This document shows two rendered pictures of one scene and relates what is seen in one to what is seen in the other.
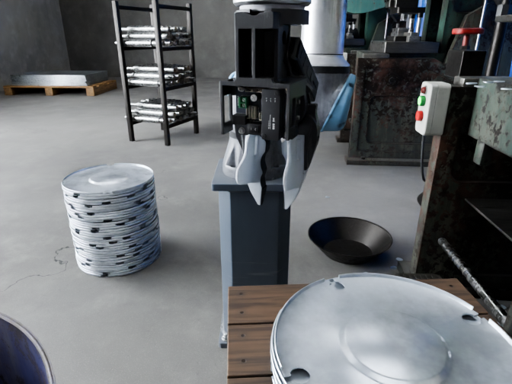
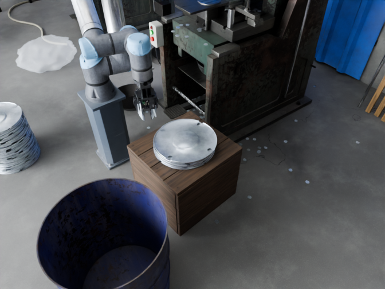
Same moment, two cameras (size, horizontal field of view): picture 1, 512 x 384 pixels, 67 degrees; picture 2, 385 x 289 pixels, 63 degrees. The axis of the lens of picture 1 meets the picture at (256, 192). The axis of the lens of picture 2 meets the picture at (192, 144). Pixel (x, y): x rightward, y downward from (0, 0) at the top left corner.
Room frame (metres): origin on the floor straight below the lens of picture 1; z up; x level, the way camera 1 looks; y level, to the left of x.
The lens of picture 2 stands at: (-0.47, 0.45, 1.39)
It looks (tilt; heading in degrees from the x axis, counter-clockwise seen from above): 45 degrees down; 322
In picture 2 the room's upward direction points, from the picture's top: straight up
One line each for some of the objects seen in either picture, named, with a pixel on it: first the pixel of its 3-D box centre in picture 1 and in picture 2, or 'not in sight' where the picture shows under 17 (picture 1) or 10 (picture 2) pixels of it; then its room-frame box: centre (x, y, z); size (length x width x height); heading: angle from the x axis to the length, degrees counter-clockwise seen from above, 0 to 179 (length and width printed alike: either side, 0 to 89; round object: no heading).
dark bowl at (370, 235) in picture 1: (348, 242); (132, 99); (1.25, -0.34, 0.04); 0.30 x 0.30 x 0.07
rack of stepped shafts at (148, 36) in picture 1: (158, 73); not in sight; (2.97, 0.72, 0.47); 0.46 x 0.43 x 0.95; 67
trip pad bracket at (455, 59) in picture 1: (461, 83); (163, 16); (1.12, -0.57, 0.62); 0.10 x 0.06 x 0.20; 177
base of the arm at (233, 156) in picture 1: (254, 149); (99, 85); (0.86, 0.00, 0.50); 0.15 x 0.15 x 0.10
